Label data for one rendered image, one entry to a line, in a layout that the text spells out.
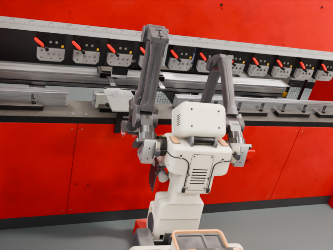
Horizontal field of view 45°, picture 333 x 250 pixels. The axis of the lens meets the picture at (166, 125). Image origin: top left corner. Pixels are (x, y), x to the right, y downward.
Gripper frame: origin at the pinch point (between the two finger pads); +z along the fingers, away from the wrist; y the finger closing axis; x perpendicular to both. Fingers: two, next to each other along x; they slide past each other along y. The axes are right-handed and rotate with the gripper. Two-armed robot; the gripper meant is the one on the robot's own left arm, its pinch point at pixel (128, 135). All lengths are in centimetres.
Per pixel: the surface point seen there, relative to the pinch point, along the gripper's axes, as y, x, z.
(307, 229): -174, 19, 102
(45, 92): 42, -41, 24
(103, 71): 6, -67, 30
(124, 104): -3.3, -30.6, 15.1
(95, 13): 19, -65, -21
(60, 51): 36, -52, 0
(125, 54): -2, -56, 0
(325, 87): -211, -103, 63
